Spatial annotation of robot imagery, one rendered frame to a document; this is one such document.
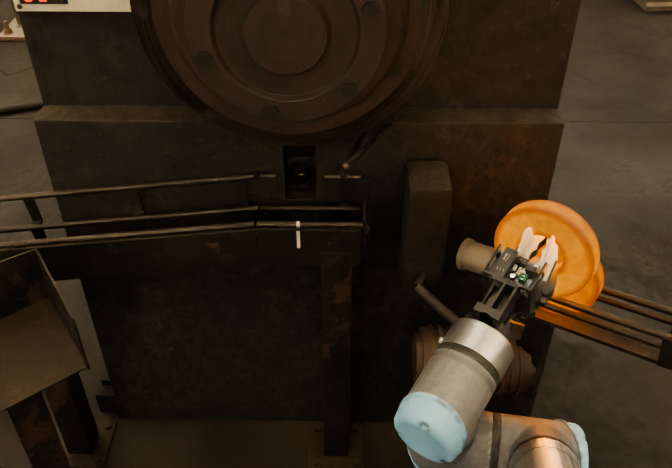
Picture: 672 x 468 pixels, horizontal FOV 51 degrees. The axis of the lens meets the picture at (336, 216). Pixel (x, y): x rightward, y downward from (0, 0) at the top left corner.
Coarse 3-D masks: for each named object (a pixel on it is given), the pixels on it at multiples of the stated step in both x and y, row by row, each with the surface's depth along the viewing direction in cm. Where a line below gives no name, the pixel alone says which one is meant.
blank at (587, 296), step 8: (560, 256) 116; (600, 264) 116; (600, 272) 115; (592, 280) 115; (600, 280) 115; (584, 288) 117; (592, 288) 116; (600, 288) 116; (568, 296) 119; (576, 296) 118; (584, 296) 117; (592, 296) 116; (584, 304) 118; (592, 304) 118; (552, 312) 123
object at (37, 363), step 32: (32, 256) 123; (0, 288) 123; (32, 288) 127; (0, 320) 126; (32, 320) 125; (64, 320) 122; (0, 352) 120; (32, 352) 120; (64, 352) 119; (0, 384) 115; (32, 384) 114; (32, 416) 124; (32, 448) 128
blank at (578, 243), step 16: (512, 208) 108; (528, 208) 104; (544, 208) 102; (560, 208) 102; (512, 224) 106; (528, 224) 105; (544, 224) 103; (560, 224) 101; (576, 224) 101; (496, 240) 110; (512, 240) 108; (560, 240) 103; (576, 240) 101; (592, 240) 101; (576, 256) 102; (592, 256) 101; (560, 272) 105; (576, 272) 104; (592, 272) 102; (560, 288) 107; (576, 288) 105
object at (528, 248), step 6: (528, 228) 101; (528, 234) 102; (522, 240) 101; (528, 240) 103; (534, 240) 105; (540, 240) 105; (522, 246) 102; (528, 246) 104; (534, 246) 104; (540, 246) 105; (522, 252) 103; (528, 252) 104; (534, 252) 104; (528, 258) 103
